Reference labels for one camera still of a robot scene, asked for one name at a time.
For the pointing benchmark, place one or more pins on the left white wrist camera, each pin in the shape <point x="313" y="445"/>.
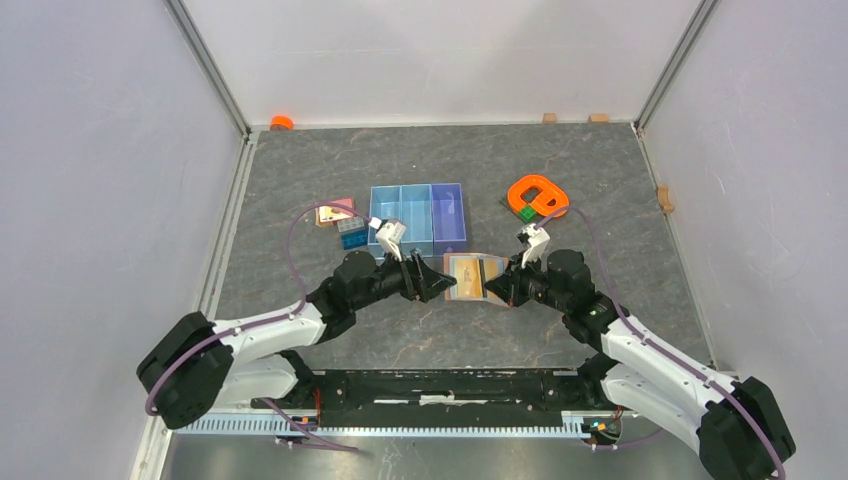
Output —
<point x="388" y="234"/>

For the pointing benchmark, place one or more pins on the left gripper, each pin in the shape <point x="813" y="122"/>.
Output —
<point x="420" y="280"/>

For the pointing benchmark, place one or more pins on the wooden block right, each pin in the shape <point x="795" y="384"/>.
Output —
<point x="600" y="118"/>

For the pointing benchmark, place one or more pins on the blue toy brick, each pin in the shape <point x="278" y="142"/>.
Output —
<point x="354" y="239"/>

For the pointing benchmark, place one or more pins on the blue purple drawer organizer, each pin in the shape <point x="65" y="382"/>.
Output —
<point x="433" y="215"/>

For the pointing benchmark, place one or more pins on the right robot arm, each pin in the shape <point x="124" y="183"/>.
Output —
<point x="735" y="427"/>

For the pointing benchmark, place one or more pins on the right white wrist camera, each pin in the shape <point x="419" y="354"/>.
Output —
<point x="535" y="240"/>

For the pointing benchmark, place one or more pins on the white cable duct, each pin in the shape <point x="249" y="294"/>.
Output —
<point x="272" y="424"/>

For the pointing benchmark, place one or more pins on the wooden arch block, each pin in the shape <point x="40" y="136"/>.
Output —
<point x="664" y="199"/>

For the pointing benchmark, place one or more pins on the green toy brick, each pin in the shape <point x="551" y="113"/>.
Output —
<point x="527" y="214"/>

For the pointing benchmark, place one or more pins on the orange plastic ring toy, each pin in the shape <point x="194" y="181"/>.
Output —
<point x="526" y="188"/>

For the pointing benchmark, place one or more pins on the brown leather card holder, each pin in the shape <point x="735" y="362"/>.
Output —
<point x="491" y="266"/>

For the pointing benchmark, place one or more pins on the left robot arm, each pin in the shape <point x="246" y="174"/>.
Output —
<point x="200" y="364"/>

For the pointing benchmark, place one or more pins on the orange credit card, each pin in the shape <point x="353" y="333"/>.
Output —
<point x="467" y="271"/>

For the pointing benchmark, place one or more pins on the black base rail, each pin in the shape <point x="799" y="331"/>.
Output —
<point x="445" y="397"/>

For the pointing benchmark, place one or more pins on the pink wooden puzzle block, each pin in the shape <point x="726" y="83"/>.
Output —
<point x="330" y="215"/>

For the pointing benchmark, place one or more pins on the dark transparent base plate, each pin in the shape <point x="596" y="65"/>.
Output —
<point x="547" y="207"/>

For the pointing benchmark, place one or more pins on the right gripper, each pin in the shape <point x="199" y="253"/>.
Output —
<point x="508" y="285"/>

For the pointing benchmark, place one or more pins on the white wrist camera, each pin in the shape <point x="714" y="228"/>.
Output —
<point x="388" y="234"/>
<point x="535" y="240"/>

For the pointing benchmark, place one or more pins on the clear toy brick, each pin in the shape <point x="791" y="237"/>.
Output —
<point x="351" y="224"/>

